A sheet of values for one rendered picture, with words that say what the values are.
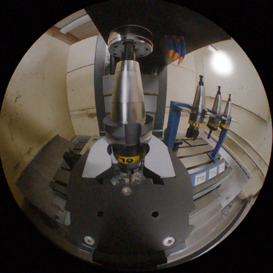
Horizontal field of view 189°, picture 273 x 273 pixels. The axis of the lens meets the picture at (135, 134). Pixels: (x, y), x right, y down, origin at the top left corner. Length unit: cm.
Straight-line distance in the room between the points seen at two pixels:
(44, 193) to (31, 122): 67
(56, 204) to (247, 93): 181
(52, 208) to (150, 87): 127
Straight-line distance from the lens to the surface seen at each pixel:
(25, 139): 105
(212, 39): 45
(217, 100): 36
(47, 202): 86
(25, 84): 113
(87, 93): 128
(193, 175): 41
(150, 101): 76
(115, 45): 31
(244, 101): 105
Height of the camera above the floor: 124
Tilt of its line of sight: 29 degrees down
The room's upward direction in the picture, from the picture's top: straight up
